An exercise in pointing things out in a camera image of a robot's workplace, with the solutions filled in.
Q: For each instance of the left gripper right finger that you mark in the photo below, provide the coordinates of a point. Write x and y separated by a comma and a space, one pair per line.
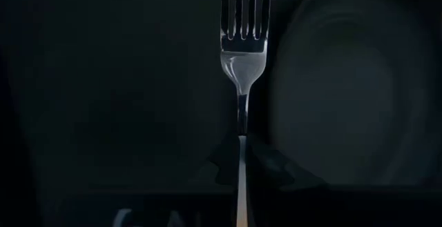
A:
310, 206

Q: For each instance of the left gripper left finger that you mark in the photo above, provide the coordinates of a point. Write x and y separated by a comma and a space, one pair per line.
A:
155, 209

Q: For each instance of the silver metal fork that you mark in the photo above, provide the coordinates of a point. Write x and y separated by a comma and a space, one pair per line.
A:
243, 68

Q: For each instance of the dark grey round plate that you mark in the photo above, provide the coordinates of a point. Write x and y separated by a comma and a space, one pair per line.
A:
345, 92

